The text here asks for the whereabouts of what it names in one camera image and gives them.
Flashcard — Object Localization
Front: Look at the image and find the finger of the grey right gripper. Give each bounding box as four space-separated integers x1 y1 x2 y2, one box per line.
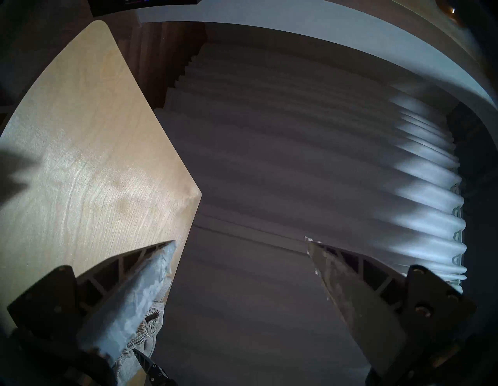
132 348 174 386

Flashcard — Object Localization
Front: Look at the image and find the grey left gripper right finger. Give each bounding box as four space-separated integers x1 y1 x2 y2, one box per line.
304 236 477 377

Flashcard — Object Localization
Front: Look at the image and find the long beige curtain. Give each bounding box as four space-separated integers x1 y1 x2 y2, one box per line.
154 21 467 386

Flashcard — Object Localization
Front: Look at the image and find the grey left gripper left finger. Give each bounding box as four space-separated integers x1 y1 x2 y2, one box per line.
8 240 176 366

